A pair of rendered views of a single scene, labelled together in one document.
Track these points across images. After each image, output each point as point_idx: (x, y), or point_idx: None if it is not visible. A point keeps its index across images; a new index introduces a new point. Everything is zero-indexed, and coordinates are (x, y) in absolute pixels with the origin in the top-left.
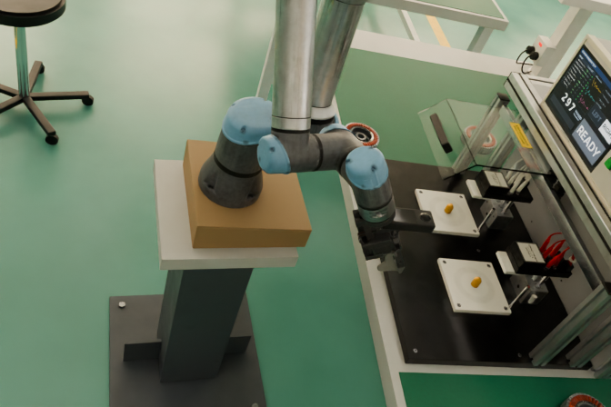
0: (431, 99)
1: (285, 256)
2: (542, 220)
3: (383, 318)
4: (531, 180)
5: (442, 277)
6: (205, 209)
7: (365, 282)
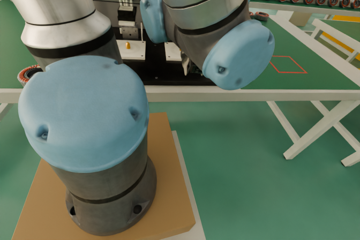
0: (1, 35)
1: (178, 139)
2: (140, 15)
3: (210, 90)
4: (115, 7)
5: (178, 60)
6: (166, 216)
7: (181, 96)
